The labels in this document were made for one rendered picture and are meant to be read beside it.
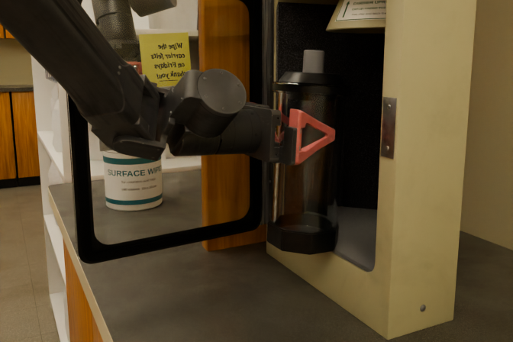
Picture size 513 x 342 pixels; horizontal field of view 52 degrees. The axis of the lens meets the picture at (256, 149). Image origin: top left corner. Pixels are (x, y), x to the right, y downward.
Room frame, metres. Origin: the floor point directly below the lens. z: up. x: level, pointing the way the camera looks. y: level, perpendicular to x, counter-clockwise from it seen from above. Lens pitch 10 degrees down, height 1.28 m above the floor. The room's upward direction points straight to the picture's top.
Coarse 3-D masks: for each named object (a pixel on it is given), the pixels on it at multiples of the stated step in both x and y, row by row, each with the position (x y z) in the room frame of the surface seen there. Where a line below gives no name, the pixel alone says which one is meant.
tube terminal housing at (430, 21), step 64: (320, 0) 0.86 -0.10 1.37; (448, 0) 0.61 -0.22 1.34; (384, 64) 0.61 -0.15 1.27; (448, 64) 0.61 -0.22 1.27; (448, 128) 0.62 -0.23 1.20; (384, 192) 0.60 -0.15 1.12; (448, 192) 0.62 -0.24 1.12; (320, 256) 0.72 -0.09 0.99; (384, 256) 0.59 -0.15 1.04; (448, 256) 0.62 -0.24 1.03; (384, 320) 0.59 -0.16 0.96; (448, 320) 0.63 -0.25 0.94
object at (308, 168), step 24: (288, 96) 0.68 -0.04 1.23; (312, 96) 0.67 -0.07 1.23; (336, 96) 0.68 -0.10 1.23; (288, 120) 0.68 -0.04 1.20; (336, 120) 0.68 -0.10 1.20; (336, 144) 0.68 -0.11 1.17; (288, 168) 0.67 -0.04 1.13; (312, 168) 0.66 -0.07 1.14; (336, 168) 0.68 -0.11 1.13; (288, 192) 0.67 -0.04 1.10; (312, 192) 0.66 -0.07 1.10; (336, 192) 0.69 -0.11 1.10; (288, 216) 0.67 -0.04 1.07; (312, 216) 0.66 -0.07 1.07; (336, 216) 0.69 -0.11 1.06
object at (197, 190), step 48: (96, 0) 0.71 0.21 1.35; (144, 0) 0.75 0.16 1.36; (192, 0) 0.79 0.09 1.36; (144, 48) 0.75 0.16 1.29; (192, 48) 0.79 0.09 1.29; (240, 48) 0.83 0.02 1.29; (96, 144) 0.71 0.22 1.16; (96, 192) 0.70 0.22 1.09; (144, 192) 0.74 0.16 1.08; (192, 192) 0.78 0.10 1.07; (240, 192) 0.83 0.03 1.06
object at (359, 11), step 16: (352, 0) 0.71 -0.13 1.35; (368, 0) 0.69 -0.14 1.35; (384, 0) 0.68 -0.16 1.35; (336, 16) 0.73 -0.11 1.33; (352, 16) 0.70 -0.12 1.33; (368, 16) 0.68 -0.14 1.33; (384, 16) 0.67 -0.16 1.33; (336, 32) 0.80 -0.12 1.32; (352, 32) 0.83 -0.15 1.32; (368, 32) 0.83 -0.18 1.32; (384, 32) 0.83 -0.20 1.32
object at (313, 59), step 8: (304, 56) 0.71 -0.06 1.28; (312, 56) 0.70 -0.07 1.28; (320, 56) 0.70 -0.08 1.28; (304, 64) 0.71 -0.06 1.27; (312, 64) 0.70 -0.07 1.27; (320, 64) 0.70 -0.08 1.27; (288, 72) 0.70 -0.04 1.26; (296, 72) 0.69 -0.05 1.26; (304, 72) 0.71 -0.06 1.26; (312, 72) 0.70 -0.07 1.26; (320, 72) 0.70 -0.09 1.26; (280, 80) 0.70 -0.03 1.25; (288, 80) 0.68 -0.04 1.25; (296, 80) 0.68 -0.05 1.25; (304, 80) 0.67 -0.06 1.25; (312, 80) 0.67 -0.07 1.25; (320, 80) 0.67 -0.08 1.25; (328, 80) 0.67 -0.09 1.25; (336, 80) 0.68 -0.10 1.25
